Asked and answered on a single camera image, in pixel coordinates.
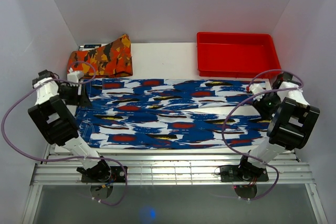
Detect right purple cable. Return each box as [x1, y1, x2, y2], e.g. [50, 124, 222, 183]
[221, 69, 305, 202]

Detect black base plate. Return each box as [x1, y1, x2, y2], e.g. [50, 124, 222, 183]
[214, 165, 269, 182]
[77, 166, 128, 184]

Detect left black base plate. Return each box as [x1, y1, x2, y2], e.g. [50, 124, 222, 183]
[77, 166, 128, 184]

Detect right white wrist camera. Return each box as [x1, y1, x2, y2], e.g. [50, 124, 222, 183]
[246, 82, 266, 95]

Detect red plastic tray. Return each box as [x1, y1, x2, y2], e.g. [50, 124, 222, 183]
[196, 32, 281, 78]

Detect small blue white label card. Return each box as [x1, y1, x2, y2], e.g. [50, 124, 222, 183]
[79, 44, 102, 51]

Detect orange camouflage folded trousers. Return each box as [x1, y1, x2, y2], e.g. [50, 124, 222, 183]
[67, 34, 133, 78]

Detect purple cable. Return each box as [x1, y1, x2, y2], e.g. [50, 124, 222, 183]
[1, 61, 129, 207]
[221, 69, 305, 202]

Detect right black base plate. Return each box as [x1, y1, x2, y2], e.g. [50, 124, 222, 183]
[214, 165, 269, 182]

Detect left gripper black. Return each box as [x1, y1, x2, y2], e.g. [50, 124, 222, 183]
[57, 83, 93, 107]

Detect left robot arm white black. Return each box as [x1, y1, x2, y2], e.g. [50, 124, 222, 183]
[28, 70, 112, 182]

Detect blue white red patterned trousers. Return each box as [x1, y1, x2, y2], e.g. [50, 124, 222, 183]
[76, 78, 269, 150]

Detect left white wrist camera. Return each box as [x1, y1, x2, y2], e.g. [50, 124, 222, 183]
[67, 68, 84, 85]

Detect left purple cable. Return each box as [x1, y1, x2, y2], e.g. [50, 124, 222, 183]
[1, 61, 129, 207]

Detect aluminium rail frame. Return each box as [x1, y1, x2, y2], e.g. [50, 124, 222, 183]
[31, 147, 315, 185]

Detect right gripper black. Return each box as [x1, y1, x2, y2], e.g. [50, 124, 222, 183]
[251, 91, 281, 121]

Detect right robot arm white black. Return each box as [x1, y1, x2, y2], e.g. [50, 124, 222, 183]
[237, 72, 320, 181]

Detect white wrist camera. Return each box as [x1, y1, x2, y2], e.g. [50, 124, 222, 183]
[246, 82, 266, 95]
[67, 68, 84, 85]

